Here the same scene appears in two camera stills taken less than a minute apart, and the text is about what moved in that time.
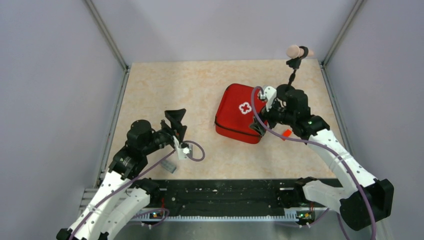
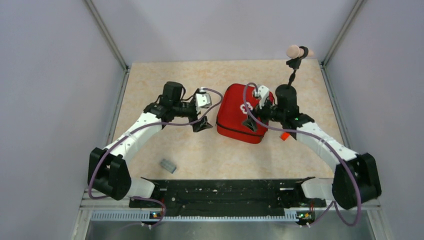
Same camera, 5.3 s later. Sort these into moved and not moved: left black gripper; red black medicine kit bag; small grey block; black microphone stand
Moved: left black gripper
Not moved: small grey block; red black medicine kit bag; black microphone stand
